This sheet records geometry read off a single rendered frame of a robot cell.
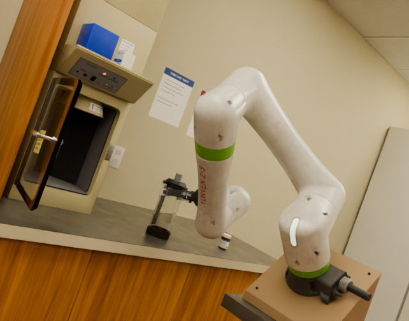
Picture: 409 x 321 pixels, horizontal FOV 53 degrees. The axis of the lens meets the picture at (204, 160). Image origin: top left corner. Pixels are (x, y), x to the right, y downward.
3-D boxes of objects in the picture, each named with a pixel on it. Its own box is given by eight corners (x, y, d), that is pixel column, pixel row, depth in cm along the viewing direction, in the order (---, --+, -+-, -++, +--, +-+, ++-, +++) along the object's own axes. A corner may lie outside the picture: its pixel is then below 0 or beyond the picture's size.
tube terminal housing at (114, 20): (-10, 179, 161) (58, -6, 162) (67, 196, 182) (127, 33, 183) (7, 198, 142) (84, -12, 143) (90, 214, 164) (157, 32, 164)
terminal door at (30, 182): (17, 186, 142) (57, 78, 142) (33, 213, 117) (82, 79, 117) (14, 186, 142) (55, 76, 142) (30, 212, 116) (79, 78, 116)
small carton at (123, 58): (112, 64, 151) (118, 49, 151) (122, 70, 155) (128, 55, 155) (120, 65, 148) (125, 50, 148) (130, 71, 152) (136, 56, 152)
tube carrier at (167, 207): (141, 226, 171) (158, 177, 171) (161, 230, 178) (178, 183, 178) (155, 235, 163) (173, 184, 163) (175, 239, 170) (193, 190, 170)
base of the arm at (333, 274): (381, 290, 115) (381, 275, 112) (351, 327, 108) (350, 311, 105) (306, 252, 134) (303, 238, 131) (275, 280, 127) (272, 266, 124)
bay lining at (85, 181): (6, 163, 163) (37, 79, 163) (67, 178, 180) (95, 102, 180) (23, 179, 145) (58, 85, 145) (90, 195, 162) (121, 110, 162)
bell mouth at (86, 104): (52, 99, 163) (57, 86, 163) (92, 114, 174) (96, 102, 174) (68, 104, 149) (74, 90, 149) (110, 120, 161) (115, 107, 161)
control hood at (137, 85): (54, 70, 143) (64, 42, 143) (131, 103, 164) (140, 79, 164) (66, 72, 134) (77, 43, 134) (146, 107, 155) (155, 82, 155)
